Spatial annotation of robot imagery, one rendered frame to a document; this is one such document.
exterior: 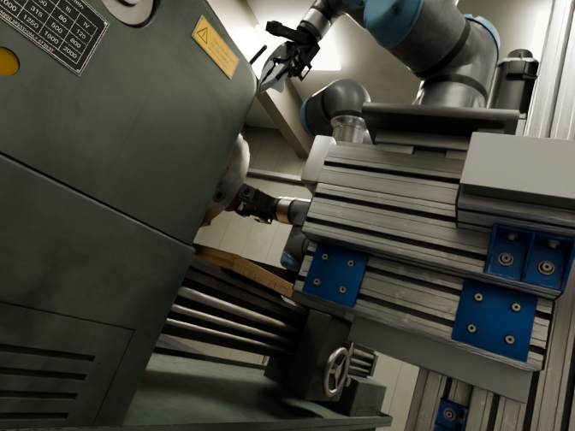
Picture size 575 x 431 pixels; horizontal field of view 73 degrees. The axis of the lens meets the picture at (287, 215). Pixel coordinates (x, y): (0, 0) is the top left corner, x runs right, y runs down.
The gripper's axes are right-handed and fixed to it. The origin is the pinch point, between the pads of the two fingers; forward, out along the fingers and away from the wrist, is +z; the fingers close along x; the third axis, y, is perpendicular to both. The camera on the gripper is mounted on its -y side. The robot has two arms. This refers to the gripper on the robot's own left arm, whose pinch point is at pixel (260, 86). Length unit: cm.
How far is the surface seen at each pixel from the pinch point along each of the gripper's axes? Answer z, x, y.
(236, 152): 18.4, -9.6, -1.3
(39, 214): 44, -30, -39
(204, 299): 51, -23, 6
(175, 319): 57, -22, 3
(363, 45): -164, 177, 201
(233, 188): 25.8, -12.6, 1.9
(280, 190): -19, 287, 352
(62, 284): 51, -33, -32
